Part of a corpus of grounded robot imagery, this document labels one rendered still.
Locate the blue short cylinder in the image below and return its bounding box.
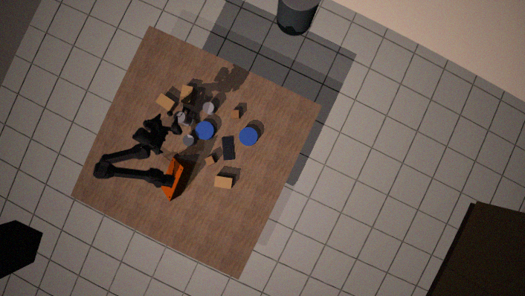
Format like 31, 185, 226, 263
239, 127, 258, 146
196, 121, 215, 140

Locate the french press coffee maker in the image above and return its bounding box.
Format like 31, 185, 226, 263
167, 107, 194, 126

